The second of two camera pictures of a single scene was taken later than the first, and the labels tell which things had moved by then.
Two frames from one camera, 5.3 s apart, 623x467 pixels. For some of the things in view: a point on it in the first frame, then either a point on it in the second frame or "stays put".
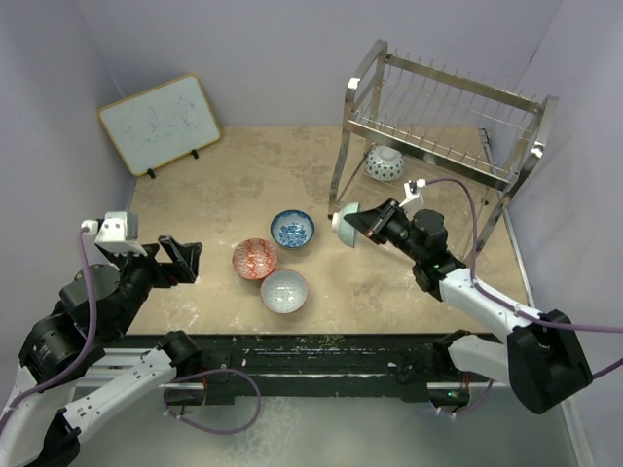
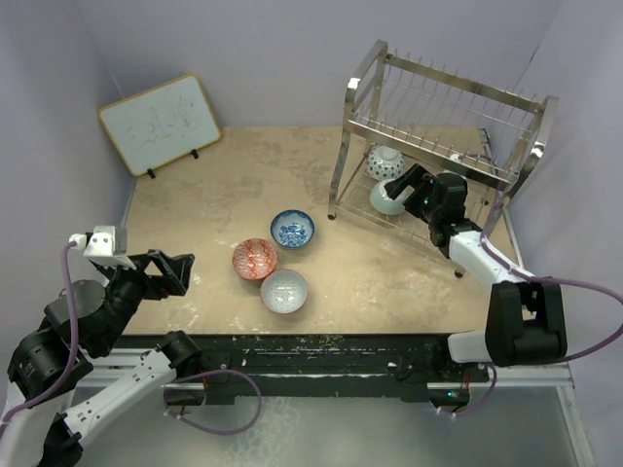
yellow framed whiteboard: x=161 y=125 stays put
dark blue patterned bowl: x=384 y=162 stays put
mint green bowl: x=346 y=230 → x=382 y=202
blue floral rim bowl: x=292 y=229 stays put
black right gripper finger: x=371 y=220 → x=421 y=182
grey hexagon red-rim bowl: x=283 y=291 stays put
